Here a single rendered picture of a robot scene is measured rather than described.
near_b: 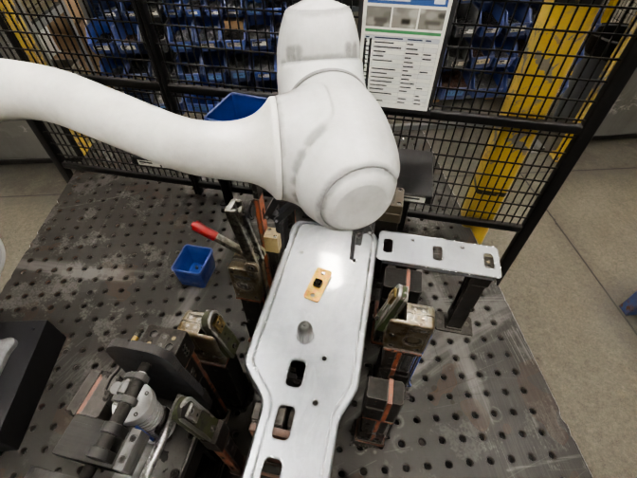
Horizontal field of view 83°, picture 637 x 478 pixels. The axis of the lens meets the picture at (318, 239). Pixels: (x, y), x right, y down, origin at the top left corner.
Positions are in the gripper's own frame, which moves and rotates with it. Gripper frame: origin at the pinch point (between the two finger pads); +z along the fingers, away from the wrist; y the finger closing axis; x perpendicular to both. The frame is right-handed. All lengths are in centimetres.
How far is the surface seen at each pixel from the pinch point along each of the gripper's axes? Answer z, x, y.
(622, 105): 73, 234, 169
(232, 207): -7.5, -0.5, -16.4
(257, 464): 13.7, -36.1, -2.5
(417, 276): 15.9, 8.7, 22.1
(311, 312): 13.8, -7.1, -0.1
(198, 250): 37, 21, -45
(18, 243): 114, 60, -203
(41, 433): 44, -37, -62
